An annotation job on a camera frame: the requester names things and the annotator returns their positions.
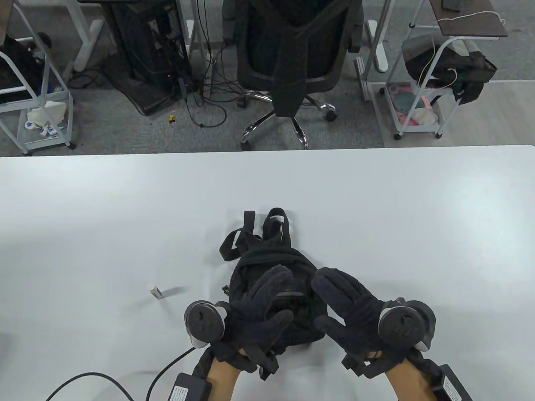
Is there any person's left hand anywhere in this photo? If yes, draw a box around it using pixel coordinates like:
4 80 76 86
212 265 294 381

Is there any person's right hand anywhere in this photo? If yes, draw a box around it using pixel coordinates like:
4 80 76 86
311 268 419 379

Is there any black backpack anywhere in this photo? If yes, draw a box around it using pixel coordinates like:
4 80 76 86
219 208 329 347

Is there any person's left forearm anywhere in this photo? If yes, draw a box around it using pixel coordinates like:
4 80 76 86
193 347 242 401

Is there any black round controller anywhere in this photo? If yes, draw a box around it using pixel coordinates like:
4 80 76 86
184 300 230 348
378 299 436 351

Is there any white metal cart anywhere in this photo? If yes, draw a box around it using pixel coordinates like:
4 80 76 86
382 0 468 140
0 0 77 155

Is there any white plush item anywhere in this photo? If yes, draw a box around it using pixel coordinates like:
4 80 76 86
412 108 439 125

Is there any black bag with grey lining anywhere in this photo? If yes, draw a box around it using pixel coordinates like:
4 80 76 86
402 36 498 105

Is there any white desk leg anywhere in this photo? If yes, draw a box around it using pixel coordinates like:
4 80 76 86
186 19 209 63
366 19 389 74
63 0 105 71

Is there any black mesh office chair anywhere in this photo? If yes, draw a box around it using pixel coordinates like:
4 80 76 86
222 0 364 150

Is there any white cloth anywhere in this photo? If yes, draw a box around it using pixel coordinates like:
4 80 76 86
27 102 67 126

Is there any black computer tower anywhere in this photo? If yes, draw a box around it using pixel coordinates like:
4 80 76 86
99 0 193 117

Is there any brown side table top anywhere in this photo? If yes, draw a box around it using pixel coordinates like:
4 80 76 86
431 0 508 41

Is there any plain black bag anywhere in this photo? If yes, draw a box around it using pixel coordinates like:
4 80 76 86
0 36 44 105

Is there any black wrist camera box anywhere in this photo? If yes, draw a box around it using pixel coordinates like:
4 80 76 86
433 364 473 401
167 373 212 401

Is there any black cable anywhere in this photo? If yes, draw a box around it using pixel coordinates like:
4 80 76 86
45 347 197 401

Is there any bundle of black floor cables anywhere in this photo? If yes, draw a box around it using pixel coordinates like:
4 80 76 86
184 0 251 128

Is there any white cable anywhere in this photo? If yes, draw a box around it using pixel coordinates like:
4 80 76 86
417 10 507 89

